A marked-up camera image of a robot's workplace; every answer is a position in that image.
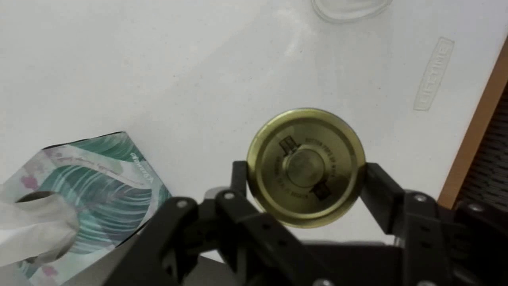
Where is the teal patterned tissue box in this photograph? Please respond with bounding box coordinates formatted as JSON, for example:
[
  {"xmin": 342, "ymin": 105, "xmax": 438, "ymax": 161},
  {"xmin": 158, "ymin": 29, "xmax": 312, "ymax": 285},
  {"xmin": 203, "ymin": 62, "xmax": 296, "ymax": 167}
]
[{"xmin": 0, "ymin": 130, "xmax": 172, "ymax": 286}]

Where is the dark grey sofa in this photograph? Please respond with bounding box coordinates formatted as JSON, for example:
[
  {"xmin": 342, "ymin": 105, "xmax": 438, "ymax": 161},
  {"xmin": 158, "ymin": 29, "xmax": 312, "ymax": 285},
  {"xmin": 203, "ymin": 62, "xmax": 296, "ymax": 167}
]
[{"xmin": 466, "ymin": 97, "xmax": 508, "ymax": 213}]

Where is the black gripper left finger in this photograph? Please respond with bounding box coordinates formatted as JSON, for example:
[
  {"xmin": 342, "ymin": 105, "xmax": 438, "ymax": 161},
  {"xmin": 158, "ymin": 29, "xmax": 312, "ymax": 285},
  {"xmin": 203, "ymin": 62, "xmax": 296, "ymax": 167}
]
[{"xmin": 104, "ymin": 161, "xmax": 319, "ymax": 286}]

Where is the gold metal jar lid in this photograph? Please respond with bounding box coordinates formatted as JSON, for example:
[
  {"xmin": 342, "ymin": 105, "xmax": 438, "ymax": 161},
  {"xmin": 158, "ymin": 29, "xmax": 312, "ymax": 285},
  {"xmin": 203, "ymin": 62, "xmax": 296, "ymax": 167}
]
[{"xmin": 246, "ymin": 107, "xmax": 368, "ymax": 229}]

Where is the clear glass jar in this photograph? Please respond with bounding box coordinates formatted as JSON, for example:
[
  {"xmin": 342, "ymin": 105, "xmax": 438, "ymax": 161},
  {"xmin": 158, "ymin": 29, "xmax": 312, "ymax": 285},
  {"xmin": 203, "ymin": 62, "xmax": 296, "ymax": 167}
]
[{"xmin": 309, "ymin": 0, "xmax": 393, "ymax": 24}]

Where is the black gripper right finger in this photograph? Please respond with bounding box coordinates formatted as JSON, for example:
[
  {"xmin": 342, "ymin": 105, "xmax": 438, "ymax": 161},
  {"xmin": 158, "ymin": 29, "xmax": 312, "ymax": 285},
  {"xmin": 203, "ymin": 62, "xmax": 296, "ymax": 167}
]
[{"xmin": 361, "ymin": 162, "xmax": 508, "ymax": 286}]

